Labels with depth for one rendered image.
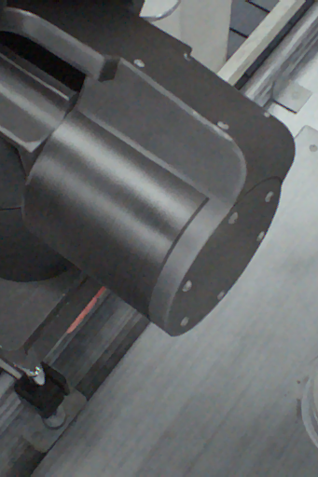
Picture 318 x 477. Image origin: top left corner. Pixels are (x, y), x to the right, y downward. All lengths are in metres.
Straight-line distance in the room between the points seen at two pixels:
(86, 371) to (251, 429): 0.15
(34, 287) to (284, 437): 0.33
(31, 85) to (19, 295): 0.11
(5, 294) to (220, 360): 0.33
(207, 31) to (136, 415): 0.32
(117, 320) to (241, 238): 0.47
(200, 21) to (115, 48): 0.47
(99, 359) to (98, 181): 0.47
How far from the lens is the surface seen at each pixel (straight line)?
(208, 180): 0.23
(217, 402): 0.64
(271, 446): 0.64
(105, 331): 0.72
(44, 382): 0.60
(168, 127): 0.24
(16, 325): 0.34
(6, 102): 0.26
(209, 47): 0.74
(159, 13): 0.62
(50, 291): 0.35
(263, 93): 0.81
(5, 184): 0.29
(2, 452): 0.70
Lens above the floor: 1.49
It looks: 62 degrees down
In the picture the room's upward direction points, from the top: 2 degrees counter-clockwise
